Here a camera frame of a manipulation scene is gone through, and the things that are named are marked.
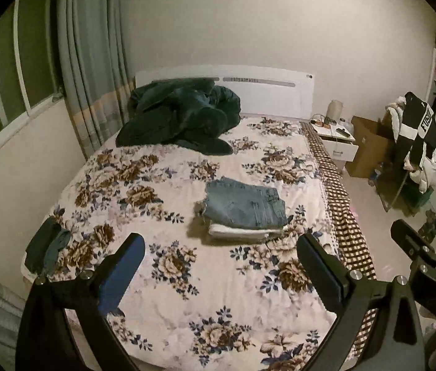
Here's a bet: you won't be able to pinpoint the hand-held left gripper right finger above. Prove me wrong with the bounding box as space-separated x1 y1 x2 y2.
296 233 429 371

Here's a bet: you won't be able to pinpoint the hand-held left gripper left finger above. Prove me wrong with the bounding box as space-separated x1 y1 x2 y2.
17 233 147 371

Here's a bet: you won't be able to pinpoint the blue jeans pants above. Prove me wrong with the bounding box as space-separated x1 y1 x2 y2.
194 177 289 230

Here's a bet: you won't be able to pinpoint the green storage box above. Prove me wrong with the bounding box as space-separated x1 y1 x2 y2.
403 185 434 208

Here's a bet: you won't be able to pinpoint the white padded coat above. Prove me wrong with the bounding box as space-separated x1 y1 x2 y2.
403 147 436 194

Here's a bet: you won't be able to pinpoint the brown checkered bed skirt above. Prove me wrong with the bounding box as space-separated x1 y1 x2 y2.
299 121 378 358

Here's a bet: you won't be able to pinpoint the bed with floral sheet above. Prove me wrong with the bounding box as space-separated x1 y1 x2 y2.
21 113 377 371

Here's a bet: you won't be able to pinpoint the small dark green cloth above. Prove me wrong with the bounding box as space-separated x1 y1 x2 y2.
24 216 73 273

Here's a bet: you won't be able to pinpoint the folded white cloth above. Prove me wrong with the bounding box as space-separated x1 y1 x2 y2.
208 222 289 244

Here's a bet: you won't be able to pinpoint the cardboard box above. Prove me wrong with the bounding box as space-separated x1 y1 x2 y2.
344 115 395 179

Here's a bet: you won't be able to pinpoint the black and white jacket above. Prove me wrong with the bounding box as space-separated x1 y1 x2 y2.
397 92 436 171

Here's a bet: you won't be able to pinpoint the white nightstand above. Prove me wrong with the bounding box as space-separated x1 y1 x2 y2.
311 118 359 171

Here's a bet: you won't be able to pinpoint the white jar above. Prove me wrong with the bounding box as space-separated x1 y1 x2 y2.
327 100 344 123

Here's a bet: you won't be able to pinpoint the dark green duvet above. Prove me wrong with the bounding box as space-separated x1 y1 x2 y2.
115 78 242 157

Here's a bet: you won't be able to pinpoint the white headboard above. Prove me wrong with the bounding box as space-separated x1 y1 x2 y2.
135 64 315 120

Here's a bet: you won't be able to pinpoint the grey-green curtain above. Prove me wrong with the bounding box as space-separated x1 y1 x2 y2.
56 0 136 160

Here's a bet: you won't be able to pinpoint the white framed window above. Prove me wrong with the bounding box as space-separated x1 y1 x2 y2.
0 0 66 151

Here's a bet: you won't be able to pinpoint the clothes chair frame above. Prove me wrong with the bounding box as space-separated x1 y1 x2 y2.
374 158 416 213

